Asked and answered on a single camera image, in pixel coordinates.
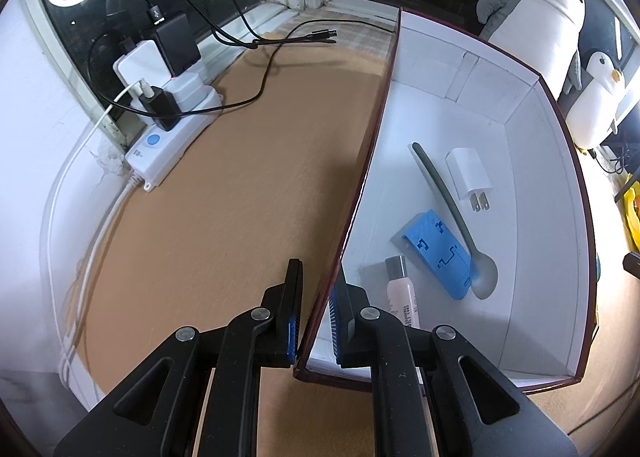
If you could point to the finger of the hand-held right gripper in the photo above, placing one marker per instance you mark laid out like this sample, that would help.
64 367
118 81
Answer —
632 266

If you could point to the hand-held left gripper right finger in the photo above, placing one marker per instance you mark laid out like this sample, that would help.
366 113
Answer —
334 322

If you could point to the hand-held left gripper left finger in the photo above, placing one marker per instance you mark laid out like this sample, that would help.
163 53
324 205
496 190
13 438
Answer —
295 337

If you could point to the pink cosmetic tube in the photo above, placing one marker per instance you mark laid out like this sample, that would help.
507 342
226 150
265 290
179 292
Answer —
402 297

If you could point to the brown box with white inside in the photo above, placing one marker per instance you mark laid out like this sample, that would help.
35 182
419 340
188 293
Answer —
525 237

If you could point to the blue phone stand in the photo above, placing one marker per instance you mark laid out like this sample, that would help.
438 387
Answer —
457 282

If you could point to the white wall charger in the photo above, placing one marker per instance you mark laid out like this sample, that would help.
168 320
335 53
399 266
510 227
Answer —
465 174

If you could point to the yellow bowl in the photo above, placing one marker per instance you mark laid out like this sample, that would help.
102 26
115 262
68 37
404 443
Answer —
632 222

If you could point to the small penguin plush toy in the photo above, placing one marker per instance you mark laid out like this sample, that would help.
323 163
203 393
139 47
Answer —
595 107

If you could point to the white power strip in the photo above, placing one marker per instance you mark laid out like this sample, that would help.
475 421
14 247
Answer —
165 152

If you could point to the large penguin plush toy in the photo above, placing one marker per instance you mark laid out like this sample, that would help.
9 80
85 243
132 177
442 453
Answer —
535 32

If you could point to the small black usb charger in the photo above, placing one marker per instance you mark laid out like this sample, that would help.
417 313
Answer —
162 112

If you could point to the white cube plug adapter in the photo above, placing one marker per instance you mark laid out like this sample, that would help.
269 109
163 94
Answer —
187 87

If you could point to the chequered cloth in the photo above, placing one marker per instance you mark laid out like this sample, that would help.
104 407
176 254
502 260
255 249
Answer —
350 39

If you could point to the flat white power adapter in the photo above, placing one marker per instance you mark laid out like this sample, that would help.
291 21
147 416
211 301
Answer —
137 67

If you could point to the large black power adapter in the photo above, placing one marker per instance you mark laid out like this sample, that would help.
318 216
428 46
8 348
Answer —
175 44

